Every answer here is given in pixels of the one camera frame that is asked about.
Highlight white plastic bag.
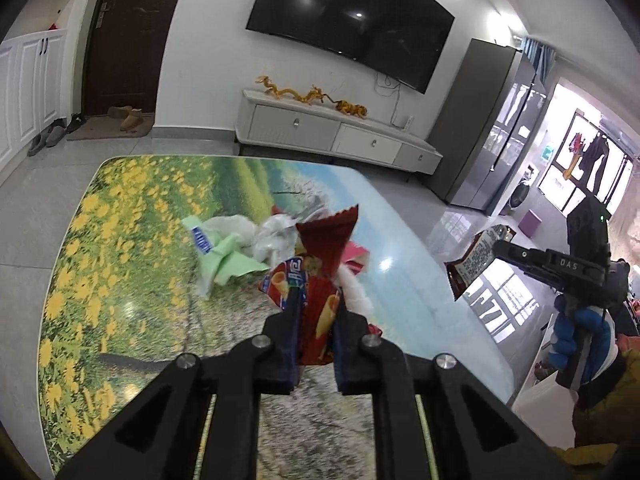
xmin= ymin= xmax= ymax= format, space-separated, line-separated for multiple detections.
xmin=194 ymin=212 xmax=266 ymax=302

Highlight purple stool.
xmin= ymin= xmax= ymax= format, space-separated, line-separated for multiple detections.
xmin=518 ymin=209 xmax=542 ymax=238

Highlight pink red wrapper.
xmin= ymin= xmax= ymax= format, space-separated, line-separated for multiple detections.
xmin=342 ymin=240 xmax=370 ymax=275

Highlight golden dragon ornament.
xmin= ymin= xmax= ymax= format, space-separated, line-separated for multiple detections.
xmin=255 ymin=75 xmax=326 ymax=105

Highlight grey refrigerator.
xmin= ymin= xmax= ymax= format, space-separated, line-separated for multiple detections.
xmin=426 ymin=39 xmax=546 ymax=214

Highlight blue gloved hand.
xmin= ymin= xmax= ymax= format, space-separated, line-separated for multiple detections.
xmin=549 ymin=295 xmax=618 ymax=391

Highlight white shoe cabinet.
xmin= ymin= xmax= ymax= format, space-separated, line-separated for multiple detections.
xmin=1 ymin=29 xmax=66 ymax=169

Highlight orange ornament on cabinet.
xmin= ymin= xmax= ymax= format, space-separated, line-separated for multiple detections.
xmin=334 ymin=100 xmax=368 ymax=119

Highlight green tissue wrapper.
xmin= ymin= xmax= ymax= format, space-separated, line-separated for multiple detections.
xmin=181 ymin=214 xmax=270 ymax=286

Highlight framed calligraphy plaque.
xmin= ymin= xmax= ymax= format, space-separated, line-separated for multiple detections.
xmin=445 ymin=224 xmax=516 ymax=300

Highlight grey slippers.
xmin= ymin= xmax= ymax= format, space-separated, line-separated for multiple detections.
xmin=27 ymin=115 xmax=86 ymax=157

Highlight washing machine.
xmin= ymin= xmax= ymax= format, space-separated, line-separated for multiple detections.
xmin=506 ymin=180 xmax=530 ymax=210

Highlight white TV cabinet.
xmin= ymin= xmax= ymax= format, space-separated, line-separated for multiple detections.
xmin=235 ymin=90 xmax=442 ymax=176

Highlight black wall television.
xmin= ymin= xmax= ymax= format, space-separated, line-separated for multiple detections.
xmin=246 ymin=0 xmax=454 ymax=93

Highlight white tissue wad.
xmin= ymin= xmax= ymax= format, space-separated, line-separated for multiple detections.
xmin=334 ymin=263 xmax=373 ymax=318

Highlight hanging dark clothes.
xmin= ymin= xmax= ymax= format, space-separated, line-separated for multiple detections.
xmin=579 ymin=134 xmax=610 ymax=195

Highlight red snack bag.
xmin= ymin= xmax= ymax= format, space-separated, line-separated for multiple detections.
xmin=258 ymin=206 xmax=358 ymax=365

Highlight brown boots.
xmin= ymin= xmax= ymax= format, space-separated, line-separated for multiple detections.
xmin=107 ymin=105 xmax=144 ymax=132

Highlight brown door mat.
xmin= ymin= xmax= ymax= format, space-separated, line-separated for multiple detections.
xmin=65 ymin=114 xmax=154 ymax=141

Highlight clear plastic wrapper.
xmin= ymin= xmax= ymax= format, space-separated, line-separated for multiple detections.
xmin=252 ymin=214 xmax=298 ymax=269

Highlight dark brown door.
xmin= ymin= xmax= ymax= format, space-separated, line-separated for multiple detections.
xmin=81 ymin=0 xmax=178 ymax=116

